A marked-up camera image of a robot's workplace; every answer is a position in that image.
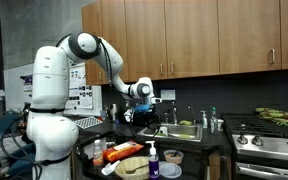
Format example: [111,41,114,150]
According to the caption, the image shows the stainless steel gas stove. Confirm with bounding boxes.
[222,114,288,180]

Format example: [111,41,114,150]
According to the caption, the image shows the stainless steel sink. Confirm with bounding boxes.
[138,123,203,142]

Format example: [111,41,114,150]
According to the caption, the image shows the black white checkerboard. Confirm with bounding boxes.
[75,117,102,129]

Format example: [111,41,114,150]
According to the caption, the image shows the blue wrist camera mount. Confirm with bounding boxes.
[135,104,150,112]

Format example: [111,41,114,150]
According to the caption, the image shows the black utility cart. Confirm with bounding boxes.
[75,130,230,180]

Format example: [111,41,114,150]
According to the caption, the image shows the green cap spray bottle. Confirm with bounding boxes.
[211,106,218,134]

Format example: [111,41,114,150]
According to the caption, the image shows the dark plastic fork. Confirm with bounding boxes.
[126,164,148,174]

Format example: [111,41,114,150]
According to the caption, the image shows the clear plastic container lid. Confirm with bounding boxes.
[159,162,182,179]

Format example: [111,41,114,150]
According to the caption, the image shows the woven wicker basket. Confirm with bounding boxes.
[115,156,149,180]

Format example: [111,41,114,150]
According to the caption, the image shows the sink faucet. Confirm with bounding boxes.
[163,101,197,126]

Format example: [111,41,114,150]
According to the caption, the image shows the orange red snack bag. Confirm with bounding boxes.
[103,141,143,162]

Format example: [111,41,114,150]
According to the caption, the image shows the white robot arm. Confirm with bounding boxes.
[26,32,161,180]

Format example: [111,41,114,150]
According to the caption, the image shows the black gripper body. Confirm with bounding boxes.
[135,112,159,127]

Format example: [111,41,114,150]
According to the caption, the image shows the purple hand sanitizer pump bottle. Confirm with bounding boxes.
[147,141,160,180]

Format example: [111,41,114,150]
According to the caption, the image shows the white crumpled napkin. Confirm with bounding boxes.
[101,161,120,176]

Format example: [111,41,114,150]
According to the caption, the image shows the green patterned oven mitt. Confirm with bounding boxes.
[255,107,288,126]

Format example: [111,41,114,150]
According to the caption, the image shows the white wall outlet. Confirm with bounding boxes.
[161,89,176,100]

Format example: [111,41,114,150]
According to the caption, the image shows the small bowl with orange contents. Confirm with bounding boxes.
[164,149,184,164]

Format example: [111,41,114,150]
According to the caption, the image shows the orange drink bottle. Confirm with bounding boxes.
[93,139,104,166]

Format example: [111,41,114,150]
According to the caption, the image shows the wooden upper cabinets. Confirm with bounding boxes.
[81,0,288,82]

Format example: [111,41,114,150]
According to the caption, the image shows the clear soap dispenser bottle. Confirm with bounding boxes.
[201,111,208,129]

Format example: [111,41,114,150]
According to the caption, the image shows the purple wall poster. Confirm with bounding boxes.
[21,75,33,103]

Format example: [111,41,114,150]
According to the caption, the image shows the black coffee machine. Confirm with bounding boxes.
[123,103,159,127]

